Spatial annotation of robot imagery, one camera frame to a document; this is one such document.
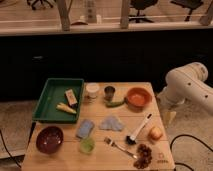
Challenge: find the black office chair left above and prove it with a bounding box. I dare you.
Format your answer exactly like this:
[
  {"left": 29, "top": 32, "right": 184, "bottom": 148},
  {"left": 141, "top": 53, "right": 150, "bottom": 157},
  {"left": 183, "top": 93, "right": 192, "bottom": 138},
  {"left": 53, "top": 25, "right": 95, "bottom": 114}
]
[{"left": 26, "top": 0, "right": 53, "bottom": 10}]

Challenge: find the dark purple bowl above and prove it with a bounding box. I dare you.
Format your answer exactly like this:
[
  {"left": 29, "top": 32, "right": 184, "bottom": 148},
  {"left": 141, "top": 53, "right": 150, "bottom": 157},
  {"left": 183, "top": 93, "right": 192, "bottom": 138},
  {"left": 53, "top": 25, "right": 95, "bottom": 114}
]
[{"left": 36, "top": 126, "right": 63, "bottom": 154}]

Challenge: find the yellow bread toy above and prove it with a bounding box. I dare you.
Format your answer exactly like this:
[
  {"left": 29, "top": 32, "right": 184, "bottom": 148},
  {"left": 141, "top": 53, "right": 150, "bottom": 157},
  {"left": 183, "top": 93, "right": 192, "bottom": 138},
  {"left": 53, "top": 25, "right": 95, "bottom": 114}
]
[{"left": 148, "top": 126, "right": 163, "bottom": 141}]

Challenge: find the white cup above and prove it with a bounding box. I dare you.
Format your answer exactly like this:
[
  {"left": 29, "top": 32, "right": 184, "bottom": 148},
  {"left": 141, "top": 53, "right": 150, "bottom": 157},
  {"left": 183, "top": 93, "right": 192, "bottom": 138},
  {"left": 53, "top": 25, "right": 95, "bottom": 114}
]
[{"left": 86, "top": 83, "right": 100, "bottom": 99}]

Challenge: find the green cucumber toy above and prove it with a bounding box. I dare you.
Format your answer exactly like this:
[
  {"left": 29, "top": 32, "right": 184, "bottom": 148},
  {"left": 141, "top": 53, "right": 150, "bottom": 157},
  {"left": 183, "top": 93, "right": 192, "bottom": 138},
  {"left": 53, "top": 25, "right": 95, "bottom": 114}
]
[{"left": 105, "top": 99, "right": 125, "bottom": 108}]

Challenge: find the black office chair right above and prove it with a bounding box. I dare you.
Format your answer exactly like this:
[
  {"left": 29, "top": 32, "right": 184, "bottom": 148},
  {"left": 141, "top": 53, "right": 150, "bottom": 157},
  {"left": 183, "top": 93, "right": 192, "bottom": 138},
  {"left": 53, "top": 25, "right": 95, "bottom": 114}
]
[{"left": 171, "top": 0, "right": 204, "bottom": 22}]

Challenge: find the light blue towel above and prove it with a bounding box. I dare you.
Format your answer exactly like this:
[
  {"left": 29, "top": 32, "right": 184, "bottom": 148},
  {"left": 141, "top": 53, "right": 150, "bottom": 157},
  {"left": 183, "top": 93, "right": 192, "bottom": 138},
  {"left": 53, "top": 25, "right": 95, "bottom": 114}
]
[{"left": 99, "top": 116, "right": 124, "bottom": 131}]

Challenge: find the green plastic tray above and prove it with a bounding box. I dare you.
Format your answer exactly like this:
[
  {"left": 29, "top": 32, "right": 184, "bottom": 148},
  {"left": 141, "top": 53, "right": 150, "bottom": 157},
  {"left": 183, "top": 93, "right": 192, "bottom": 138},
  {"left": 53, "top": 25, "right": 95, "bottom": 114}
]
[{"left": 32, "top": 78, "right": 84, "bottom": 123}]

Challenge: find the small brown box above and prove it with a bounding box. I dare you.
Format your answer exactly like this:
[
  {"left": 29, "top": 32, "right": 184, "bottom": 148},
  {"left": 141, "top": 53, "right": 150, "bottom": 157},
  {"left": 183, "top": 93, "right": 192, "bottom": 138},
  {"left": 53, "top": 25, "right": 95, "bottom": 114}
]
[{"left": 65, "top": 89, "right": 78, "bottom": 106}]

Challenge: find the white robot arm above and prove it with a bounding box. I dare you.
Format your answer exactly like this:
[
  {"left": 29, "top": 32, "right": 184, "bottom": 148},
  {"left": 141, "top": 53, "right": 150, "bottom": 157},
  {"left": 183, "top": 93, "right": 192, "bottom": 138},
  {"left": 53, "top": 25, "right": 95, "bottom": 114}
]
[{"left": 157, "top": 62, "right": 213, "bottom": 116}]

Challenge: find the black white dish brush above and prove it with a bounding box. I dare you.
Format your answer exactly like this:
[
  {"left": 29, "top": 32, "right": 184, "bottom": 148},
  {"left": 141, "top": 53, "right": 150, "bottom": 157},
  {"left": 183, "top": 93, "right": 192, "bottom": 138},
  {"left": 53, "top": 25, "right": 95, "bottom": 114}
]
[{"left": 126, "top": 114, "right": 152, "bottom": 145}]

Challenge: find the orange bowl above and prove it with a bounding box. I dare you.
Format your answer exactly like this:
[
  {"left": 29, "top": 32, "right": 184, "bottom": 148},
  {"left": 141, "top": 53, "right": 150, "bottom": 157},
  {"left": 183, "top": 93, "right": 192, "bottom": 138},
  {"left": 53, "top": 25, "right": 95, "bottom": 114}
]
[{"left": 126, "top": 87, "right": 152, "bottom": 108}]

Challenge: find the black cable left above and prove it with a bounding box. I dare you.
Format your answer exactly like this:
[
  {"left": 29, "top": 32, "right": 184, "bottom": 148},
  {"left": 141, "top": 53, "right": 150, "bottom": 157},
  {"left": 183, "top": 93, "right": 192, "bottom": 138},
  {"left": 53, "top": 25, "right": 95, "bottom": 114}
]
[{"left": 0, "top": 121, "right": 37, "bottom": 170}]

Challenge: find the silver metal fork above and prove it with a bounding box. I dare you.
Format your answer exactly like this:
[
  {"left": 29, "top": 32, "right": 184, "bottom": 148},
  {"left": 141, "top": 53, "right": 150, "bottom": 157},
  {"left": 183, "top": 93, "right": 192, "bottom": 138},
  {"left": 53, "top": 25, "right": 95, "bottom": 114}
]
[{"left": 104, "top": 137, "right": 137, "bottom": 159}]

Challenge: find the black office chair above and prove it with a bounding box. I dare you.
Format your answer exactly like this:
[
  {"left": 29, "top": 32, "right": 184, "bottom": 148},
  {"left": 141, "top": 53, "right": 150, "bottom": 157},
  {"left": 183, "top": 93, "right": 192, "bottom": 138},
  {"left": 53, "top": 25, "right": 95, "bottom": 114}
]
[
  {"left": 129, "top": 0, "right": 158, "bottom": 23},
  {"left": 26, "top": 0, "right": 53, "bottom": 10},
  {"left": 171, "top": 0, "right": 204, "bottom": 22}
]

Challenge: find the black cable right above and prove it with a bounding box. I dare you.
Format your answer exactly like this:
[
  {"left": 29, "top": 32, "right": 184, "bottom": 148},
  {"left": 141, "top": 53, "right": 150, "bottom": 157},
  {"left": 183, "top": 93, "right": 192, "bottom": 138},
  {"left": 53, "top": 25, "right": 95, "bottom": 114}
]
[{"left": 169, "top": 133, "right": 213, "bottom": 171}]

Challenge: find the yellow corn toy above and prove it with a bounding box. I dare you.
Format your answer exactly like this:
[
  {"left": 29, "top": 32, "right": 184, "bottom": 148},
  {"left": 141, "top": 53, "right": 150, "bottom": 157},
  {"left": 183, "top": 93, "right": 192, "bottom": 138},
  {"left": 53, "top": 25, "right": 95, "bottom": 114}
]
[{"left": 56, "top": 103, "right": 77, "bottom": 114}]

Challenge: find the blue sponge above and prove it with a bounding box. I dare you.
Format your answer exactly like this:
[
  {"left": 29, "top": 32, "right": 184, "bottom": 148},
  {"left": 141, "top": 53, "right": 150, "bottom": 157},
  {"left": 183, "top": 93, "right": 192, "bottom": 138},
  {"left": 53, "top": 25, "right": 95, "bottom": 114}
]
[{"left": 76, "top": 119, "right": 94, "bottom": 139}]

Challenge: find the small green cup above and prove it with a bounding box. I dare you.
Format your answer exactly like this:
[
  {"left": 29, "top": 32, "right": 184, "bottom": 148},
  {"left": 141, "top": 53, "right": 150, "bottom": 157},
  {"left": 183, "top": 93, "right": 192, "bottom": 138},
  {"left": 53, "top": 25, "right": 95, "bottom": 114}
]
[{"left": 79, "top": 137, "right": 95, "bottom": 154}]

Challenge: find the brown grape bunch toy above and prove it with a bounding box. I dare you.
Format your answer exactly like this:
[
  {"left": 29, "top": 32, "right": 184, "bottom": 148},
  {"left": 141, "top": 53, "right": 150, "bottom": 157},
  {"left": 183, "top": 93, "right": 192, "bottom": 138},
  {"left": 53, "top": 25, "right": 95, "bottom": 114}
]
[{"left": 133, "top": 144, "right": 152, "bottom": 169}]

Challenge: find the black cable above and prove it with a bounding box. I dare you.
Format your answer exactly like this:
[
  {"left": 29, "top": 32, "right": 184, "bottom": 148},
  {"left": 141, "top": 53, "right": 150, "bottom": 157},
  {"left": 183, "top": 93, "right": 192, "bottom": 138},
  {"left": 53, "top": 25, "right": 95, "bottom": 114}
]
[
  {"left": 0, "top": 121, "right": 37, "bottom": 170},
  {"left": 169, "top": 133, "right": 213, "bottom": 171}
]

